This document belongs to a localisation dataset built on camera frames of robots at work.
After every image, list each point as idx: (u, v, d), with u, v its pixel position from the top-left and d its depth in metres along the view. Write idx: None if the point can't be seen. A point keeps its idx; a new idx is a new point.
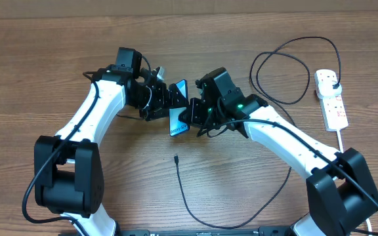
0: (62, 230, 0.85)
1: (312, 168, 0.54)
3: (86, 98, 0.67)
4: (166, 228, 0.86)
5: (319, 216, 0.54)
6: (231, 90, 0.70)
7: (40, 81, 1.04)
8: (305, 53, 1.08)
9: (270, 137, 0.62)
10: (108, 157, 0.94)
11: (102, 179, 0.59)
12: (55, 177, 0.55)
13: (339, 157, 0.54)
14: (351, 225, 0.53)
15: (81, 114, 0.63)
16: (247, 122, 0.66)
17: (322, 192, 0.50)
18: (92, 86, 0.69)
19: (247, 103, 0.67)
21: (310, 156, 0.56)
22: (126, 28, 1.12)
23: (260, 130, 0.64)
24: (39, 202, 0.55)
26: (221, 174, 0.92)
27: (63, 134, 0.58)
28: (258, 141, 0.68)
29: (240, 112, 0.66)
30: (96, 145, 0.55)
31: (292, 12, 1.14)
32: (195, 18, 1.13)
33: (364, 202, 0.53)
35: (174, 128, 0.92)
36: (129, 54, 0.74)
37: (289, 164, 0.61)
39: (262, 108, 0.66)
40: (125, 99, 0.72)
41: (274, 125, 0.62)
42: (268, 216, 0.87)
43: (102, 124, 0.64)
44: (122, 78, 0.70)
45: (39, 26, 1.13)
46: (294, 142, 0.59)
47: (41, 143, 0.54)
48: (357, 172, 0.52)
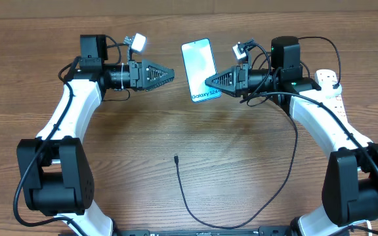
0: (62, 230, 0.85)
1: (340, 146, 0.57)
3: (61, 99, 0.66)
4: (166, 228, 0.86)
5: (330, 196, 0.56)
6: (294, 65, 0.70)
7: (40, 80, 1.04)
8: (304, 52, 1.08)
9: (310, 115, 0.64)
10: (109, 157, 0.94)
11: (90, 174, 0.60)
12: (42, 179, 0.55)
13: (371, 146, 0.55)
14: (357, 216, 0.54)
15: (58, 114, 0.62)
16: (294, 98, 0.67)
17: (342, 170, 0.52)
18: (64, 86, 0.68)
19: (302, 83, 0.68)
21: (342, 137, 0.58)
22: (126, 27, 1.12)
23: (304, 107, 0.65)
24: (30, 205, 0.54)
26: (222, 174, 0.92)
27: (43, 134, 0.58)
28: (298, 120, 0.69)
29: (292, 88, 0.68)
30: (77, 139, 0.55)
31: (291, 13, 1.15)
32: (195, 18, 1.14)
33: None
35: (204, 93, 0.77)
36: (87, 40, 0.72)
37: (321, 143, 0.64)
39: (315, 91, 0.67)
40: (100, 94, 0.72)
41: (319, 105, 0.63)
42: (268, 216, 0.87)
43: (80, 120, 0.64)
44: (94, 75, 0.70)
45: (39, 26, 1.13)
46: (331, 122, 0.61)
47: (22, 147, 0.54)
48: None
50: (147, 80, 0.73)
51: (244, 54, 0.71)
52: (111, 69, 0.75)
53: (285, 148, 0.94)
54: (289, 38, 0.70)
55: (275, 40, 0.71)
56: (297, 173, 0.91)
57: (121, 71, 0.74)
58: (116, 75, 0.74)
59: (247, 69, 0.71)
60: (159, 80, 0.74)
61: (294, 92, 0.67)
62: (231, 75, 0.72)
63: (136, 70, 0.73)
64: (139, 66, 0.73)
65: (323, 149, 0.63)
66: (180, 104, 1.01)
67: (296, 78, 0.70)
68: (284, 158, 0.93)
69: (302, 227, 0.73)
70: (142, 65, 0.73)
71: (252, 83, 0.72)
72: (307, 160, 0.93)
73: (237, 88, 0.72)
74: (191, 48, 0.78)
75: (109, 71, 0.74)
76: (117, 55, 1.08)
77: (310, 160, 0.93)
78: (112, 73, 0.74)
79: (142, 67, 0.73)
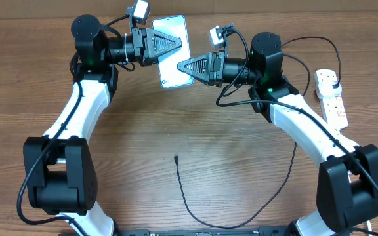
0: (62, 230, 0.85)
1: (328, 154, 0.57)
3: (70, 98, 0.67)
4: (166, 228, 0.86)
5: (325, 205, 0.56)
6: (275, 71, 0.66)
7: (40, 81, 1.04)
8: (304, 52, 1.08)
9: (293, 122, 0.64)
10: (109, 157, 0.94)
11: (94, 175, 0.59)
12: (48, 177, 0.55)
13: (358, 150, 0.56)
14: (353, 221, 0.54)
15: (67, 113, 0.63)
16: (274, 106, 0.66)
17: (333, 178, 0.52)
18: (75, 84, 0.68)
19: (278, 88, 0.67)
21: (329, 144, 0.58)
22: (126, 27, 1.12)
23: (285, 115, 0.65)
24: (33, 203, 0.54)
26: (222, 174, 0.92)
27: (50, 134, 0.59)
28: (281, 126, 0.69)
29: (269, 96, 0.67)
30: (84, 140, 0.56)
31: (291, 12, 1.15)
32: (195, 18, 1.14)
33: (373, 200, 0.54)
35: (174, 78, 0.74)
36: (84, 49, 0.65)
37: (308, 151, 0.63)
39: (292, 96, 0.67)
40: (109, 96, 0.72)
41: (300, 111, 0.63)
42: (268, 216, 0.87)
43: (87, 121, 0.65)
44: (104, 75, 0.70)
45: (39, 26, 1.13)
46: (316, 129, 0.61)
47: (29, 145, 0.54)
48: (373, 167, 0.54)
50: (154, 50, 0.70)
51: (222, 39, 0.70)
52: (113, 44, 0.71)
53: (285, 148, 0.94)
54: (269, 41, 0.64)
55: (256, 46, 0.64)
56: (297, 174, 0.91)
57: (123, 44, 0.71)
58: (119, 48, 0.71)
59: (223, 58, 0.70)
60: (166, 49, 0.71)
61: (272, 99, 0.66)
62: (207, 61, 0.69)
63: (140, 38, 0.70)
64: (142, 33, 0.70)
65: (310, 155, 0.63)
66: (180, 103, 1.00)
67: (275, 80, 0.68)
68: (283, 158, 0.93)
69: (301, 230, 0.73)
70: (146, 33, 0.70)
71: (228, 73, 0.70)
72: (307, 160, 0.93)
73: (210, 77, 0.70)
74: (165, 25, 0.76)
75: (111, 48, 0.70)
76: None
77: (310, 160, 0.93)
78: (115, 48, 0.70)
79: (148, 37, 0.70)
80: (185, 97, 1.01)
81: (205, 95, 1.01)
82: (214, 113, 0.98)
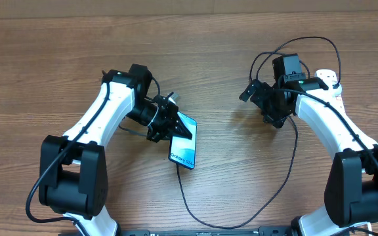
0: (62, 230, 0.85)
1: (345, 147, 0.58)
3: (98, 98, 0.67)
4: (166, 228, 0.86)
5: (333, 197, 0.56)
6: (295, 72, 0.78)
7: (40, 81, 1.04)
8: (304, 52, 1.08)
9: (315, 114, 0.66)
10: (109, 157, 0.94)
11: (106, 181, 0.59)
12: (60, 177, 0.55)
13: (377, 148, 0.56)
14: (357, 217, 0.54)
15: (90, 115, 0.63)
16: (301, 97, 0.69)
17: (346, 170, 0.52)
18: (104, 85, 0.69)
19: (308, 82, 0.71)
21: (348, 138, 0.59)
22: (126, 28, 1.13)
23: (311, 106, 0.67)
24: (42, 200, 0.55)
26: (222, 174, 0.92)
27: (69, 134, 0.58)
28: (304, 118, 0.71)
29: (300, 86, 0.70)
30: (102, 147, 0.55)
31: (291, 12, 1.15)
32: (195, 18, 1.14)
33: None
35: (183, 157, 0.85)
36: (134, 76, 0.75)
37: (327, 145, 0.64)
39: (322, 90, 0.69)
40: (134, 101, 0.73)
41: (326, 105, 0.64)
42: (268, 216, 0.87)
43: (109, 126, 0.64)
44: (132, 80, 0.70)
45: (40, 26, 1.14)
46: (338, 122, 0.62)
47: (48, 143, 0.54)
48: None
50: (175, 129, 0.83)
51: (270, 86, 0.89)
52: (147, 107, 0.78)
53: (285, 148, 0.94)
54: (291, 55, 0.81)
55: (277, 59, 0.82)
56: (297, 174, 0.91)
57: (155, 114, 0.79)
58: (151, 112, 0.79)
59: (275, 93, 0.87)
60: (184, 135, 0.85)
61: (301, 90, 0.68)
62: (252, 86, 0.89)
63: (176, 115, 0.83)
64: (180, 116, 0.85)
65: (329, 151, 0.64)
66: (181, 103, 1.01)
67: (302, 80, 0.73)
68: (284, 158, 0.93)
69: (303, 227, 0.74)
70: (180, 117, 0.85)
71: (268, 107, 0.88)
72: (307, 160, 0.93)
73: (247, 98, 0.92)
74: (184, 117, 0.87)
75: (144, 111, 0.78)
76: (117, 54, 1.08)
77: (310, 160, 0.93)
78: (147, 111, 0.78)
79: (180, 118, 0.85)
80: (186, 97, 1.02)
81: (205, 95, 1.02)
82: (214, 113, 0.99)
